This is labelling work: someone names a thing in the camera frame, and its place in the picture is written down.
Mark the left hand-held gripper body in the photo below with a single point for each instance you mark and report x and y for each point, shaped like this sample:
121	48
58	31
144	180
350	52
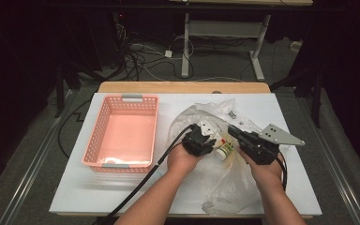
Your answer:
195	140

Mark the black stand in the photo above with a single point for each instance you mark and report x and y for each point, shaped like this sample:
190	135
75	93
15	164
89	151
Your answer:
59	90
316	100

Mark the pink plastic basket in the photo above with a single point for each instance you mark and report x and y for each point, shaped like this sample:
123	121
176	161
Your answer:
118	125

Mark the person's right hand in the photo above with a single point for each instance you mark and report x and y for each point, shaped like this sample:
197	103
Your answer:
267	176

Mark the white metal desk frame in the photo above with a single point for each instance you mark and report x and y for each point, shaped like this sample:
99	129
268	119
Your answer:
185	47

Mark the white power strip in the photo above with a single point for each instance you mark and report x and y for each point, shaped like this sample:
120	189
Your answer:
295	46

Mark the person's left hand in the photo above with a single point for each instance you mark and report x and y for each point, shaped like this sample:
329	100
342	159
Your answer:
181	161

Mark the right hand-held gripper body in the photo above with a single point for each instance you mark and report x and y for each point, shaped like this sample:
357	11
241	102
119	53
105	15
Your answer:
275	135

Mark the white board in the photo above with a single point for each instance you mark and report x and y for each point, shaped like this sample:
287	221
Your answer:
75	193

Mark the clear plastic bag yellow smiley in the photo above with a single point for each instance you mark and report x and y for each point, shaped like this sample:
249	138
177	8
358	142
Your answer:
231	187

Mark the white power adapter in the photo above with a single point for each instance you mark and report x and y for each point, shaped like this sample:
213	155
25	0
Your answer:
168	53

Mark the metal floor rail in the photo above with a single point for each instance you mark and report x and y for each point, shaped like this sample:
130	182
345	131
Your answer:
34	162
334	168

